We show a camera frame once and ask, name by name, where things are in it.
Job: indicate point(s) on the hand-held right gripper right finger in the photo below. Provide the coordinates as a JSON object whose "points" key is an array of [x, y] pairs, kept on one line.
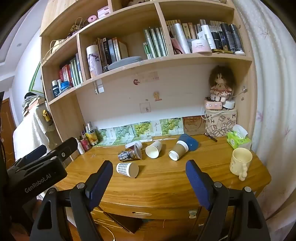
{"points": [[198, 183]]}

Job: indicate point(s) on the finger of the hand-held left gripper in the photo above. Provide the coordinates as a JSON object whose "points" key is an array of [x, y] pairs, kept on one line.
{"points": [[34, 153], [66, 148]]}

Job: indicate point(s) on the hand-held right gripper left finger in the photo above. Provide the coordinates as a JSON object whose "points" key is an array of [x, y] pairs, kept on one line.
{"points": [[101, 182]]}

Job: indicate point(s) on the checkered paper cup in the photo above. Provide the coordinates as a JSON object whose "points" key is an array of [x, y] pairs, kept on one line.
{"points": [[126, 168]]}

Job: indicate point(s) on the shiny patterned cup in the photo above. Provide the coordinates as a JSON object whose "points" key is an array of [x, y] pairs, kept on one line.
{"points": [[124, 155]]}

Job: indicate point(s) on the brown cup with white rim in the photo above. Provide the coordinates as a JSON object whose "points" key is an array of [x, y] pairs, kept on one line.
{"points": [[178, 150]]}

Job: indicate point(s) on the blue plastic cup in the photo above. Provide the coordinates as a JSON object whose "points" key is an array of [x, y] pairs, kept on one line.
{"points": [[190, 142]]}

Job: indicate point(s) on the white cup with pink inside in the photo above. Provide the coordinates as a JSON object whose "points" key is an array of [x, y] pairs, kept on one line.
{"points": [[130, 145]]}

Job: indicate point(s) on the lilac cup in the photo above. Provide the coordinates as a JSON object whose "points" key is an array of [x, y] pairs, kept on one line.
{"points": [[138, 151]]}

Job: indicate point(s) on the white paper cup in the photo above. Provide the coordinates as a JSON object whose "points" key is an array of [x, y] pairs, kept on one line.
{"points": [[153, 149]]}

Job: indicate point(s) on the small white bottle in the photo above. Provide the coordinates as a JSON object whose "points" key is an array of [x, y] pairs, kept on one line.
{"points": [[81, 148]]}

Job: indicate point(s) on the red patterned jar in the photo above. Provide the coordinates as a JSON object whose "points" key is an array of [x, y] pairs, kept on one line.
{"points": [[85, 143]]}

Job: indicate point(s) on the white draped cloth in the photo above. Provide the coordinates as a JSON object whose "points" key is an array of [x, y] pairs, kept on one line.
{"points": [[30, 132]]}

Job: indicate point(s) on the yellow bottle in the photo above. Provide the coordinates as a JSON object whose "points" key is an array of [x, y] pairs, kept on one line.
{"points": [[93, 137]]}

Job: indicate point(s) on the yellow toy figure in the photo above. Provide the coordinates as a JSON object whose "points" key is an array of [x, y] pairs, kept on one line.
{"points": [[46, 115]]}

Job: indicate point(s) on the grape print packet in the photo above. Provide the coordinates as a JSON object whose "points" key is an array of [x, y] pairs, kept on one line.
{"points": [[123, 133], [105, 137], [170, 126], [141, 129]]}

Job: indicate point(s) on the cream ceramic mug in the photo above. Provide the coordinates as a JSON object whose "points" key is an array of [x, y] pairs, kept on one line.
{"points": [[240, 162]]}

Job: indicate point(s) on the black pen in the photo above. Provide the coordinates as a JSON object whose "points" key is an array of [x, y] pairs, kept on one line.
{"points": [[211, 137]]}

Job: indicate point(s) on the wooden desk drawer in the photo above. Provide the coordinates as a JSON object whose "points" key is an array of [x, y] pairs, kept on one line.
{"points": [[138, 212]]}

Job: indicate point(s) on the wooden stick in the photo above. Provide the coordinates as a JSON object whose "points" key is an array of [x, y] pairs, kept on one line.
{"points": [[163, 139]]}

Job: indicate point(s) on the green tissue pack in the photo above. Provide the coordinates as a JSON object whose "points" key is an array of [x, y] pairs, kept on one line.
{"points": [[238, 140]]}

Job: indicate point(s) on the orange cartoon card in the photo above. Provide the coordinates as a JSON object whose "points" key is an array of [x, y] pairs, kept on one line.
{"points": [[194, 124]]}

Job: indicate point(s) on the dark blue bottle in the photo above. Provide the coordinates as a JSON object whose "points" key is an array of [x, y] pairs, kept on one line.
{"points": [[55, 90]]}

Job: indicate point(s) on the blue jar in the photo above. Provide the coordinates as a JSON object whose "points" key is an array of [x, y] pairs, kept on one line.
{"points": [[64, 86]]}

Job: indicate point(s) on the doodle print box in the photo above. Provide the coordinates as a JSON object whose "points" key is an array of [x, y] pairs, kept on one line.
{"points": [[220, 125]]}

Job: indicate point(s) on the green framed picture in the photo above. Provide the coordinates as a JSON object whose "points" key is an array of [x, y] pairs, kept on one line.
{"points": [[35, 78]]}

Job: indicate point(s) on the row of red and green books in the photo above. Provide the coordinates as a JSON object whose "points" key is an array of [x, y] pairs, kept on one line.
{"points": [[70, 70]]}

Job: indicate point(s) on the pink box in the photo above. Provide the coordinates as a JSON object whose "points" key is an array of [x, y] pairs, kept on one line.
{"points": [[213, 105]]}

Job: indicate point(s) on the white round device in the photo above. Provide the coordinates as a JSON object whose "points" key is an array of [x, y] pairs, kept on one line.
{"points": [[229, 104]]}

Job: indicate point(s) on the white floral thermos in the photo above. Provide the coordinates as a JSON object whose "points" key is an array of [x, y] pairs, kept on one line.
{"points": [[93, 61]]}

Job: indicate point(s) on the rag doll with brown hair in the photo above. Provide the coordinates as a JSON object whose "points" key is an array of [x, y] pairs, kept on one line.
{"points": [[220, 83]]}

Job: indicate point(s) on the beige canvas bag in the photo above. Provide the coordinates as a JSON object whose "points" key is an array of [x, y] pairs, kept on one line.
{"points": [[56, 46]]}

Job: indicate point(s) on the grey flat case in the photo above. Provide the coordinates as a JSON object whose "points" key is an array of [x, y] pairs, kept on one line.
{"points": [[124, 62]]}

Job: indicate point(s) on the row of dark books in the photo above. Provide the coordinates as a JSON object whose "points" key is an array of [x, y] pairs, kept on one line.
{"points": [[111, 51]]}

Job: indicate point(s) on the white curtain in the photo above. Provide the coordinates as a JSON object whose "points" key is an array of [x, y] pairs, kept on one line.
{"points": [[275, 104]]}

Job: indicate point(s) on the wooden bookshelf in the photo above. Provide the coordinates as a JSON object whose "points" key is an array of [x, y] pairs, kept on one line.
{"points": [[148, 63]]}

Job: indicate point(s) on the woven handbag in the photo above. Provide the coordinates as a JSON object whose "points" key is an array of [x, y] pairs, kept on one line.
{"points": [[75, 28]]}

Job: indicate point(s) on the pink tape roll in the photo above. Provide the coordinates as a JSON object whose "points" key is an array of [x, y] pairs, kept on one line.
{"points": [[92, 18]]}

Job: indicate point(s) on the white cream jar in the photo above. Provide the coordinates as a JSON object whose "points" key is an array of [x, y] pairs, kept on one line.
{"points": [[200, 46]]}

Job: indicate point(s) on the pink pouch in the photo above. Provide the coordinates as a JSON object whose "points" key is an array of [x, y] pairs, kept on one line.
{"points": [[176, 45]]}

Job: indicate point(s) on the pink carton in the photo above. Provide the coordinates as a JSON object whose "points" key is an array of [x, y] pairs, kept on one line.
{"points": [[103, 12]]}

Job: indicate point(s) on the clear plastic roll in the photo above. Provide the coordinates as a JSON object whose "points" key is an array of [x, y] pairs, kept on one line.
{"points": [[182, 38]]}

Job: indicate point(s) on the white tube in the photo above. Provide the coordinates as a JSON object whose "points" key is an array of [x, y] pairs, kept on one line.
{"points": [[208, 34]]}

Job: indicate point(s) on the black spray can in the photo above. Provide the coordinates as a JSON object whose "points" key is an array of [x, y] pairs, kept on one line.
{"points": [[237, 38], [227, 37]]}

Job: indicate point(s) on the row of tan books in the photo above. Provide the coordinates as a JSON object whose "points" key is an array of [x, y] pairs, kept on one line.
{"points": [[185, 27]]}

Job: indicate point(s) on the wooden wall hook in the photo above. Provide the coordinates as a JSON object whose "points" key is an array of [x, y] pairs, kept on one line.
{"points": [[157, 96]]}

